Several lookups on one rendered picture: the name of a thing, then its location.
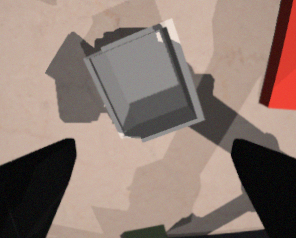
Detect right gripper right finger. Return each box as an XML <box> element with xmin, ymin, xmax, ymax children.
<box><xmin>231</xmin><ymin>139</ymin><xmax>296</xmax><ymax>238</ymax></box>

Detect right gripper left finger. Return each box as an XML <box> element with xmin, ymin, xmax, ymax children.
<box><xmin>0</xmin><ymin>138</ymin><xmax>77</xmax><ymax>238</ymax></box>

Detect red flat block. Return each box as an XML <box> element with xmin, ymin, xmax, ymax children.
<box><xmin>259</xmin><ymin>0</ymin><xmax>296</xmax><ymax>110</ymax></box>

